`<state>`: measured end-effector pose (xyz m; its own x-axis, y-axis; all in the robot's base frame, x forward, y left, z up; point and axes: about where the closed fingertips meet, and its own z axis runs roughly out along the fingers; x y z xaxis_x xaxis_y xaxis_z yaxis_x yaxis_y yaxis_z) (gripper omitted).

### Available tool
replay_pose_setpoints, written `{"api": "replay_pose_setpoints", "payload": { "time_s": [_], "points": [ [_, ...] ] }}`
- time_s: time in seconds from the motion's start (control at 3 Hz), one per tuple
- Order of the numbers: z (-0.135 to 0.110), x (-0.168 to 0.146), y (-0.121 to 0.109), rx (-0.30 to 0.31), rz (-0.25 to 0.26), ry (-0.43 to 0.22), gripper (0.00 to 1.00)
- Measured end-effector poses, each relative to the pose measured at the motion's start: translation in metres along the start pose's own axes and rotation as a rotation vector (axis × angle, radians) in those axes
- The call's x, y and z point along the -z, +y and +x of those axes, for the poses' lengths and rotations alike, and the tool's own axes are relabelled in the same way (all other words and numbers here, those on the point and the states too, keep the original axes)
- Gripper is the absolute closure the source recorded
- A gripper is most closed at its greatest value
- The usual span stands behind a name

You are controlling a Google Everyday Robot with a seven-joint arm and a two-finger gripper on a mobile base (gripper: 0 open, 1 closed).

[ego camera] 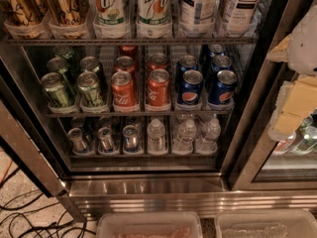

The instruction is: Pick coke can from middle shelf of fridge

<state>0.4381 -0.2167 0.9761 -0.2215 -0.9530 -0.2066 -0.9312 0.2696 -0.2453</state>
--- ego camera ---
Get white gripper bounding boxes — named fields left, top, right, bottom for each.
left=266, top=5, right=317, bottom=141

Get coke can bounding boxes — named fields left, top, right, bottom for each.
left=147, top=53, right=168, bottom=70
left=114, top=56, right=136, bottom=75
left=148, top=69, right=169, bottom=106
left=119, top=46, right=138, bottom=59
left=111, top=71, right=137, bottom=107

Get front right pepsi can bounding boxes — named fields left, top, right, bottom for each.
left=208, top=69, right=237, bottom=105

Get pepsi can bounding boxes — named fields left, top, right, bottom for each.
left=175, top=55, right=198, bottom=83
left=177, top=69, right=203, bottom=105
left=207, top=55, right=233, bottom=82
left=208, top=69, right=237, bottom=105
left=199, top=44, right=226, bottom=64

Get rear pepsi can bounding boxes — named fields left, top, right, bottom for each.
left=199, top=44, right=226, bottom=64

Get glass fridge door right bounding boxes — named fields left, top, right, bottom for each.
left=223, top=0, right=316, bottom=190

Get front left pepsi can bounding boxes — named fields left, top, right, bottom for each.
left=177, top=69, right=203, bottom=105

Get right silver slim can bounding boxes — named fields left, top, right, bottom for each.
left=122, top=125, right=139, bottom=152

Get silver slim can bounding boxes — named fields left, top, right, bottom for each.
left=122, top=125, right=139, bottom=152
left=97, top=127, right=115, bottom=153
left=67, top=128, right=89, bottom=153

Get stainless steel fridge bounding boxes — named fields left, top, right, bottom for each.
left=0, top=0, right=317, bottom=221

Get middle silver slim can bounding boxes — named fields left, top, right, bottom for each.
left=97, top=127, right=115, bottom=153

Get green can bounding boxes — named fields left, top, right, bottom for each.
left=53, top=46, right=78, bottom=63
left=47, top=58, right=73, bottom=84
left=77, top=71, right=105, bottom=107
left=80, top=57, right=106, bottom=83
left=41, top=72, right=74, bottom=108

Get front right green can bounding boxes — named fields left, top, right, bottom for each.
left=77, top=71, right=105, bottom=107

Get left silver slim can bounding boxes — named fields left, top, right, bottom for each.
left=67, top=128, right=89, bottom=153

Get rear green can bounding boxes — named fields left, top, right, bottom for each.
left=53, top=46, right=78, bottom=63

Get right lacroix can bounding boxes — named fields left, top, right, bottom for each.
left=47, top=0, right=90, bottom=27

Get lacroix can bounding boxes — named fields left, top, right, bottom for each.
left=0, top=0, right=48, bottom=27
left=47, top=0, right=90, bottom=27

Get front left green can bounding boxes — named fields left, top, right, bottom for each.
left=41, top=72, right=74, bottom=108

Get open fridge door left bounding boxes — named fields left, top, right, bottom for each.
left=0, top=58, right=70, bottom=198

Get left lacroix can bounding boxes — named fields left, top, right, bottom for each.
left=0, top=0, right=48, bottom=27

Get right tea bottle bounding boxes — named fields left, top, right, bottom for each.
left=219, top=0, right=259, bottom=25

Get tea bottle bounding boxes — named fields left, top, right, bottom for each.
left=180, top=0, right=216, bottom=25
left=219, top=0, right=259, bottom=25

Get right water bottle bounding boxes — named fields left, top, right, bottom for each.
left=196, top=118, right=221, bottom=155

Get left tea bottle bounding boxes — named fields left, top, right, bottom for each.
left=180, top=0, right=216, bottom=25

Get right clear plastic bin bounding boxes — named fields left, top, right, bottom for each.
left=214, top=209, right=317, bottom=238

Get clear plastic bin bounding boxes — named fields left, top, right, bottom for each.
left=96, top=212, right=203, bottom=238
left=214, top=209, right=317, bottom=238

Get left clear plastic bin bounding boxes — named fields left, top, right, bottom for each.
left=96, top=212, right=203, bottom=238

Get middle wire shelf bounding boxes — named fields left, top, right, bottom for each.
left=46, top=110, right=232, bottom=118

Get wire shelf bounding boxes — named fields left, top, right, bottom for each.
left=46, top=110, right=232, bottom=118
left=5, top=37, right=258, bottom=47

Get top wire shelf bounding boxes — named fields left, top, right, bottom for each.
left=5, top=37, right=258, bottom=47

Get orange floor cable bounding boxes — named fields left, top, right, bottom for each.
left=0, top=159, right=14, bottom=186

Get black floor cables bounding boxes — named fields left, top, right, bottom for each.
left=0, top=167, right=97, bottom=238

